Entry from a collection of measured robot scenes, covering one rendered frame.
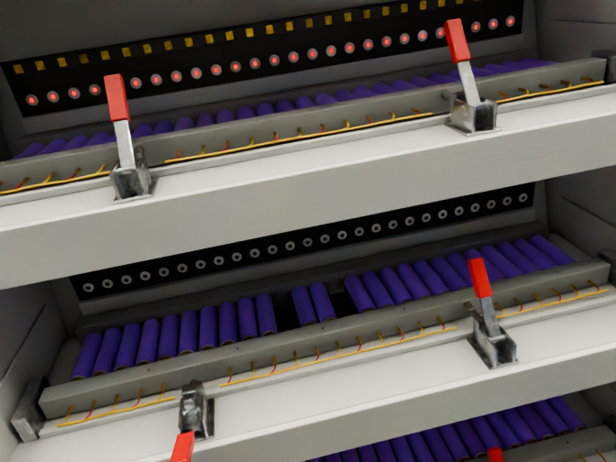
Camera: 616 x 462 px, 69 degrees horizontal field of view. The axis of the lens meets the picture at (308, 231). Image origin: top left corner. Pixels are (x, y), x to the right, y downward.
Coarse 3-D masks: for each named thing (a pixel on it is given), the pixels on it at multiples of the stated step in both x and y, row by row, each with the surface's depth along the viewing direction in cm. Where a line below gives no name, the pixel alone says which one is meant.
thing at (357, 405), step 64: (320, 256) 52; (576, 256) 52; (576, 320) 43; (0, 384) 38; (320, 384) 40; (384, 384) 39; (448, 384) 38; (512, 384) 39; (576, 384) 41; (0, 448) 36; (64, 448) 38; (128, 448) 37; (256, 448) 37; (320, 448) 38
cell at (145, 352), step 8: (152, 320) 48; (144, 328) 48; (152, 328) 47; (144, 336) 46; (152, 336) 46; (144, 344) 45; (152, 344) 45; (144, 352) 44; (152, 352) 44; (136, 360) 44; (144, 360) 43; (152, 360) 44
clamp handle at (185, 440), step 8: (192, 400) 36; (192, 408) 36; (192, 416) 36; (184, 424) 35; (192, 424) 35; (184, 432) 34; (192, 432) 33; (176, 440) 32; (184, 440) 32; (192, 440) 33; (176, 448) 31; (184, 448) 31; (192, 448) 32; (176, 456) 30; (184, 456) 30
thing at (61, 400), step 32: (512, 288) 45; (544, 288) 45; (576, 288) 45; (352, 320) 43; (384, 320) 43; (416, 320) 44; (448, 320) 45; (224, 352) 42; (256, 352) 42; (288, 352) 42; (320, 352) 43; (352, 352) 42; (64, 384) 41; (96, 384) 40; (128, 384) 40; (160, 384) 41; (224, 384) 40; (96, 416) 39
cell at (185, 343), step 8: (184, 312) 49; (192, 312) 49; (184, 320) 48; (192, 320) 48; (184, 328) 46; (192, 328) 47; (184, 336) 45; (192, 336) 45; (184, 344) 44; (192, 344) 45; (192, 352) 44
